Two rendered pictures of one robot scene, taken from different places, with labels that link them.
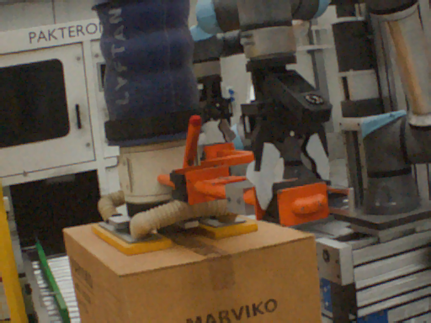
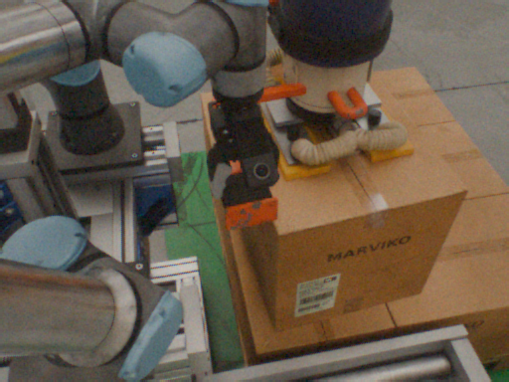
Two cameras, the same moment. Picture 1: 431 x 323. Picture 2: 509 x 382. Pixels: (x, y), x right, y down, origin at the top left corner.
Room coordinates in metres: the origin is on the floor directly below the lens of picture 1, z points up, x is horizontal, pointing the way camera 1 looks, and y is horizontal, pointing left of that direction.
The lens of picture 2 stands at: (2.42, 0.19, 1.78)
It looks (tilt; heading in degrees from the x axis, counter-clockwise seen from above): 48 degrees down; 189
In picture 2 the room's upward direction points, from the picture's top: straight up
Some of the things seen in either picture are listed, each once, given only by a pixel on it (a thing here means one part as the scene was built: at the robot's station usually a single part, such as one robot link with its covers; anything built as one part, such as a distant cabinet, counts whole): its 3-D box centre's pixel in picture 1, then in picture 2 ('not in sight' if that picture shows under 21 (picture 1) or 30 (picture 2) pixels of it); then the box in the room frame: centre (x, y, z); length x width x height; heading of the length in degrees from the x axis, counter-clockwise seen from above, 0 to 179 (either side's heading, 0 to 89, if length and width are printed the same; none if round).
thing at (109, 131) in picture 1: (154, 123); (331, 20); (1.53, 0.19, 1.32); 0.23 x 0.23 x 0.04
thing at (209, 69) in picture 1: (208, 71); (235, 71); (1.89, 0.08, 1.43); 0.08 x 0.08 x 0.05
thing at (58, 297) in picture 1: (42, 277); not in sight; (3.20, 1.11, 0.60); 1.60 x 0.10 x 0.09; 21
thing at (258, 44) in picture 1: (268, 45); not in sight; (1.00, -0.05, 1.42); 0.08 x 0.08 x 0.05
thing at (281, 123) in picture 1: (274, 98); not in sight; (1.01, -0.05, 1.34); 0.09 x 0.08 x 0.12; 25
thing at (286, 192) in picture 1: (289, 201); not in sight; (0.98, -0.05, 1.20); 0.08 x 0.07 x 0.05; 25
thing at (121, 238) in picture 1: (126, 229); (360, 102); (1.49, 0.29, 1.10); 0.34 x 0.10 x 0.05; 25
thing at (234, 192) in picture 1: (252, 197); not in sight; (1.11, 0.00, 1.19); 0.07 x 0.07 x 0.04; 25
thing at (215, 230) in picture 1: (204, 214); (282, 118); (1.57, 0.11, 1.10); 0.34 x 0.10 x 0.05; 25
